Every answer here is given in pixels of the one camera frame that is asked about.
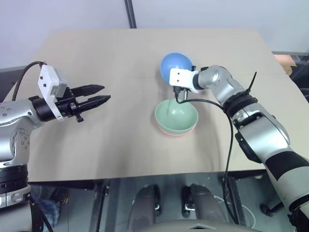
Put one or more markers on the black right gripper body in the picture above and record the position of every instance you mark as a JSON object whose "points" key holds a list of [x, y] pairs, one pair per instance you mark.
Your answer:
{"points": [[185, 93]]}

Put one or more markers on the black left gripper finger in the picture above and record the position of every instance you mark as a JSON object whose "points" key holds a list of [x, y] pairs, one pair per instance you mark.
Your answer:
{"points": [[96, 100], [89, 89]]}

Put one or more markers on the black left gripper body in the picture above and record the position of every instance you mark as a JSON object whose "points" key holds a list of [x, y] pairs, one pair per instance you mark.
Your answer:
{"points": [[66, 105]]}

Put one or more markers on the blue bowl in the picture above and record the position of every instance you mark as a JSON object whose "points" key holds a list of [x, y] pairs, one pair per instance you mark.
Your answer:
{"points": [[175, 61]]}

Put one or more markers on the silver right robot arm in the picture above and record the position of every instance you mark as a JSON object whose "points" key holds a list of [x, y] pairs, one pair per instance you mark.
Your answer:
{"points": [[256, 120]]}

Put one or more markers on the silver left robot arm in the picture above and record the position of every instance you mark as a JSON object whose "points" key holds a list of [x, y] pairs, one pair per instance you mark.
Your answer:
{"points": [[17, 113]]}

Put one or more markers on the green bowl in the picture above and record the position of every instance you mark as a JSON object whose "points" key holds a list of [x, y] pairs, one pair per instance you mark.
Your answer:
{"points": [[176, 116]]}

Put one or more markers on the pink bowl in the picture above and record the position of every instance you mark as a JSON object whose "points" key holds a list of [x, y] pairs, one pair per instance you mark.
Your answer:
{"points": [[175, 134]]}

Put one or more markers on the black zip tie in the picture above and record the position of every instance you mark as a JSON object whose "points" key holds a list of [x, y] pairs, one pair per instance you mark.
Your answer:
{"points": [[252, 82]]}

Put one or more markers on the black pole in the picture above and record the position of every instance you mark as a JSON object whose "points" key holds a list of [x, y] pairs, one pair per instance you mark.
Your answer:
{"points": [[130, 13]]}

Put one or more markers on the brown cardboard box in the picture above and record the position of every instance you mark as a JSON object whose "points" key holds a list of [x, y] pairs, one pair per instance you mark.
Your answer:
{"points": [[286, 61]]}

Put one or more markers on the blue jeans leg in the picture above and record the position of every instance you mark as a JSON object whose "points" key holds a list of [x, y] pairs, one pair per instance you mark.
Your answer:
{"points": [[49, 212]]}

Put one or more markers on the dark rounded robot leg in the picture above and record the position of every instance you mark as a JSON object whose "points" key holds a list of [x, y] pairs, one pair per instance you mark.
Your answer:
{"points": [[144, 207], [205, 205]]}

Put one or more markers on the grey robot torso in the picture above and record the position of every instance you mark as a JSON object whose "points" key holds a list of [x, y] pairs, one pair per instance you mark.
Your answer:
{"points": [[200, 226]]}

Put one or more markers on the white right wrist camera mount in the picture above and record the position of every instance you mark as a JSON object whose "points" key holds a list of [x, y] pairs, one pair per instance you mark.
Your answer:
{"points": [[181, 77]]}

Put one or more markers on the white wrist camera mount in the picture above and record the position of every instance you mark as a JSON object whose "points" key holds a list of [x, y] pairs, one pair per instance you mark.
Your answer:
{"points": [[49, 83], [181, 77]]}

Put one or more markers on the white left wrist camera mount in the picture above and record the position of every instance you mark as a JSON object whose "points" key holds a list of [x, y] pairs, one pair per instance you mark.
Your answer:
{"points": [[49, 83]]}

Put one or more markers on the black table frame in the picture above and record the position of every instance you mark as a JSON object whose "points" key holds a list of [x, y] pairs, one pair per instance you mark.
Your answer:
{"points": [[96, 193]]}

